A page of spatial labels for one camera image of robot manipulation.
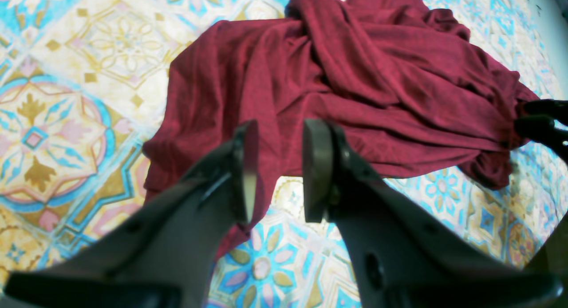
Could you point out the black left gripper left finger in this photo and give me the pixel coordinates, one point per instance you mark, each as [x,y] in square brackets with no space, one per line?
[163,255]

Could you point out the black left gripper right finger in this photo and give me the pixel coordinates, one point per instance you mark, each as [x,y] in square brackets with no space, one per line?
[402,256]

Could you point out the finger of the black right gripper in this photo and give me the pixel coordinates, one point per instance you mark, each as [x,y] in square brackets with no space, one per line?
[557,109]
[541,129]

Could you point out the maroon t-shirt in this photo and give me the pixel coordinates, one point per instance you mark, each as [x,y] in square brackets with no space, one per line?
[410,91]

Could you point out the patterned tablecloth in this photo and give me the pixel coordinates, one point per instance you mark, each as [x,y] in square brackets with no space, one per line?
[83,85]

